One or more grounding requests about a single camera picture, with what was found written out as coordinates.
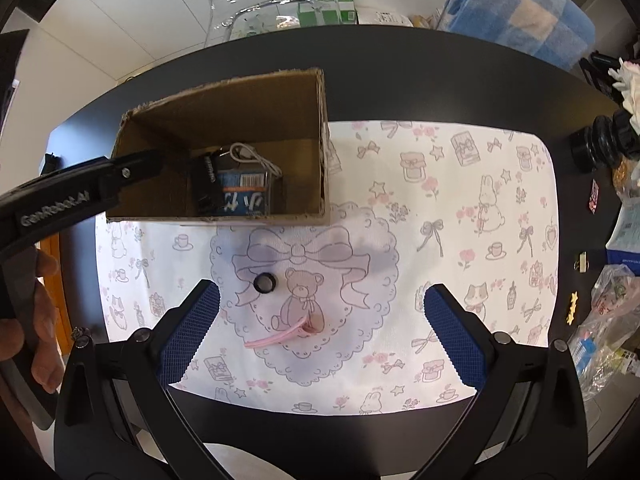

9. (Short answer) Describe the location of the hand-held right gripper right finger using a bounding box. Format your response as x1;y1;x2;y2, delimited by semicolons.
415;282;588;480

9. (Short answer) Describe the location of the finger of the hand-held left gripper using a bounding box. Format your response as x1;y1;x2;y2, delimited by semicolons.
97;149;193;208

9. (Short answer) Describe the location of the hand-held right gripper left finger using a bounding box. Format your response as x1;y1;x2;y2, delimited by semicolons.
54;279;236;480

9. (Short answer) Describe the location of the black power bank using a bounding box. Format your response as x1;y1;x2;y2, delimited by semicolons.
189;150;226;216

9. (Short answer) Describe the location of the pink strap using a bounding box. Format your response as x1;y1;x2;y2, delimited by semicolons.
244;316;325;351

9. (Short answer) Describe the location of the white usb cable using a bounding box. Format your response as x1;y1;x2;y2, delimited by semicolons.
229;142;286;178

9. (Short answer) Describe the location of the brown cardboard box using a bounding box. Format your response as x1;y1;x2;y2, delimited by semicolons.
106;66;332;227

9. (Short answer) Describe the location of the black desktop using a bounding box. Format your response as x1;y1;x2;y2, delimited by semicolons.
45;24;640;480

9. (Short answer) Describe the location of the person's left hand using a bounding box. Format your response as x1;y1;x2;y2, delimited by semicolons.
0;249;65;395

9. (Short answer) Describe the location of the white printed placemat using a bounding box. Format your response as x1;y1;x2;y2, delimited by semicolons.
95;120;561;416

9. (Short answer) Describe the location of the blue printed carton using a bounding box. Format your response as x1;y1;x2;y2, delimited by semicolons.
216;167;273;217

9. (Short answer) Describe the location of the clear plastic bag of items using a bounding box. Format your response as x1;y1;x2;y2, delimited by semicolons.
570;262;640;401

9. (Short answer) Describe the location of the clear acrylic chair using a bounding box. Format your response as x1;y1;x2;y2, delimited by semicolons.
192;0;341;43

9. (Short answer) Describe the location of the white plastic packet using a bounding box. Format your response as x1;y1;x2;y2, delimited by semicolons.
357;7;416;28

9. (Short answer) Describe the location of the blue checked blanket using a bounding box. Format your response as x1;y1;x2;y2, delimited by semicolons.
435;0;596;68

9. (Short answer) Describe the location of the black camera lens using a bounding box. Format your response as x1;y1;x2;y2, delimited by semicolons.
570;110;640;173

